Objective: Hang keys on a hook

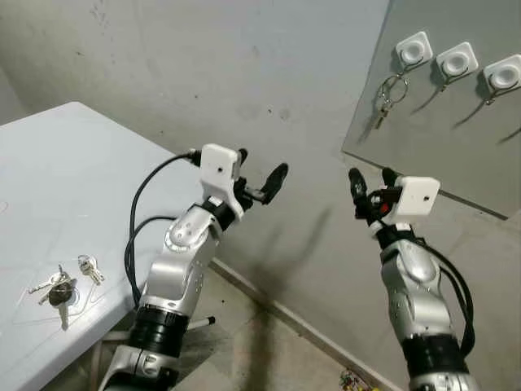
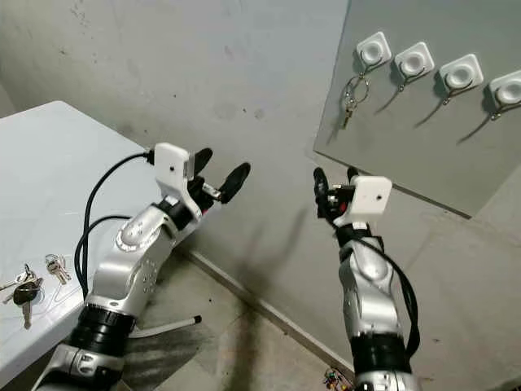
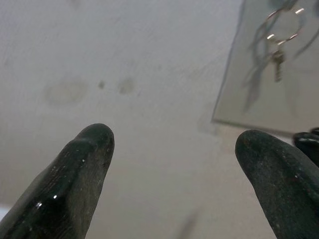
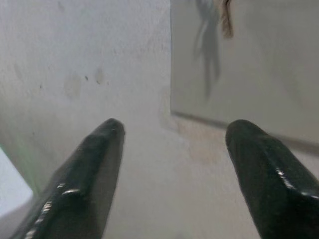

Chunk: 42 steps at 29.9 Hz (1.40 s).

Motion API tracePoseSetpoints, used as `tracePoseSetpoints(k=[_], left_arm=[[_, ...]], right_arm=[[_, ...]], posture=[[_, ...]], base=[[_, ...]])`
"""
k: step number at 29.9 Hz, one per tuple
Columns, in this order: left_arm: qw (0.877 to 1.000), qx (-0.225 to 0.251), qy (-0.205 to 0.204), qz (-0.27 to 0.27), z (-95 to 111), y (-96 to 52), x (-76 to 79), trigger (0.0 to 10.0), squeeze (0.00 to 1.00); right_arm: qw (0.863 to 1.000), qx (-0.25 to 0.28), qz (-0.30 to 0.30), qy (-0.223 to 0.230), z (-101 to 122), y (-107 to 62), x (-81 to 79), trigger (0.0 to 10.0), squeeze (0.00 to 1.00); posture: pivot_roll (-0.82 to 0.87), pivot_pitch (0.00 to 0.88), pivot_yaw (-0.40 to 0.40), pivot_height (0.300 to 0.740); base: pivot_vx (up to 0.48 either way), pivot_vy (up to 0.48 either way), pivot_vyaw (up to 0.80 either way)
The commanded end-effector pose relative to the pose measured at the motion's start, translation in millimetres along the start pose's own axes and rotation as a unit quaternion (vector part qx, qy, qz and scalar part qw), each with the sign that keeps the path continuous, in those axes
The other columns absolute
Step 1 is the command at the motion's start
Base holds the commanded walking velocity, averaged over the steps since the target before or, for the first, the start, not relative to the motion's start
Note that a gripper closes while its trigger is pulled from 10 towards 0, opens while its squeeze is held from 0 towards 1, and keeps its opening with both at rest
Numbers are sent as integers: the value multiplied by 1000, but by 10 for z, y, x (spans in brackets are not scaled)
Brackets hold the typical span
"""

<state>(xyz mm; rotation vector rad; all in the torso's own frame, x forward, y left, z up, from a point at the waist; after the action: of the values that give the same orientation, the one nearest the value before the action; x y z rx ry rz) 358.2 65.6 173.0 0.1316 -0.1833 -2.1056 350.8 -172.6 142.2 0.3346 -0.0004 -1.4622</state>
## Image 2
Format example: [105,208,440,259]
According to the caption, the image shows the white plastic folding table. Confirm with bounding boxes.
[0,100,172,389]

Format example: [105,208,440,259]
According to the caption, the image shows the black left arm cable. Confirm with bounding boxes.
[74,150,155,279]

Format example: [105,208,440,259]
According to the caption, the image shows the white square wall hook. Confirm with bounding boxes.
[355,31,392,76]
[439,53,484,105]
[394,42,436,90]
[488,69,521,121]

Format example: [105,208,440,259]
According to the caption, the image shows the white table leg black tip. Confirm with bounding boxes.
[130,315,204,340]

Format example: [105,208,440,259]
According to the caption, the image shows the key bunch with black head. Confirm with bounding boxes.
[1,264,46,331]

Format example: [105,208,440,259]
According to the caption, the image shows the small silver key bunch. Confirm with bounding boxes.
[45,254,72,286]

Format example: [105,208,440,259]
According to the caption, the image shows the keys on large silver ring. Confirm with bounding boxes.
[339,72,372,130]

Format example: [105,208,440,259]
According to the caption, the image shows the grey hook board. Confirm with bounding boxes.
[313,0,521,219]

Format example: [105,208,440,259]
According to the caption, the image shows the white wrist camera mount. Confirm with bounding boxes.
[345,175,394,228]
[152,142,198,206]

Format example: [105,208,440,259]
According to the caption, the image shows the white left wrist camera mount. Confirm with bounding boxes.
[152,142,198,206]

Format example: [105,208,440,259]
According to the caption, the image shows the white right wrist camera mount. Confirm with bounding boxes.
[345,175,394,228]

